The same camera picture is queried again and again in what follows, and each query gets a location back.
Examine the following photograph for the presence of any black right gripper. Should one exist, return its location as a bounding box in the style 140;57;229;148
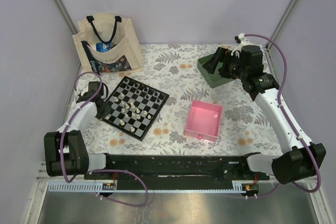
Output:
202;47;248;81

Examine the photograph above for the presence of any black white chess board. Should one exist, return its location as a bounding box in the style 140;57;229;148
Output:
101;77;170;141

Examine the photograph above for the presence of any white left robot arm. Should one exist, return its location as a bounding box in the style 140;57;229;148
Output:
44;81;114;179

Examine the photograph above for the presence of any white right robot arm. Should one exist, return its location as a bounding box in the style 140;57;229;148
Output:
202;45;326;185

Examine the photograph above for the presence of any green plastic tray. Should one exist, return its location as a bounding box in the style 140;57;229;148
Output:
197;54;233;88

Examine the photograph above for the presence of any floral table cloth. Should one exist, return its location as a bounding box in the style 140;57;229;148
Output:
83;45;281;156

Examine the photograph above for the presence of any pink plastic tray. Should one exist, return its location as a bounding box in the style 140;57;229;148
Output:
184;100;223;143

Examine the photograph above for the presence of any blue white packet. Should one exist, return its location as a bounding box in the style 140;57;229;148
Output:
96;42;111;52

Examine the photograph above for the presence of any cream canvas tote bag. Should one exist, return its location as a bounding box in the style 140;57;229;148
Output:
73;13;143;75

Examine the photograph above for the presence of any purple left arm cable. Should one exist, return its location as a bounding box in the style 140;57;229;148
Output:
60;71;150;208

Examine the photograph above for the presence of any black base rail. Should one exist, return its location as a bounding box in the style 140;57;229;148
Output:
84;155;269;187

